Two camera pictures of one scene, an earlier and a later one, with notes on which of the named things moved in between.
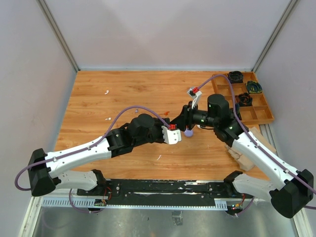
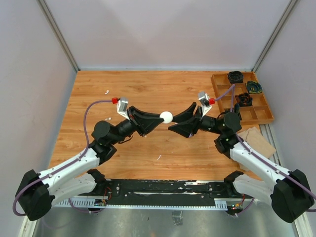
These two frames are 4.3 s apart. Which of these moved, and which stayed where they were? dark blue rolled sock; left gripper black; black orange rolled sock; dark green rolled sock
Moved: left gripper black
Stayed: dark blue rolled sock; black orange rolled sock; dark green rolled sock
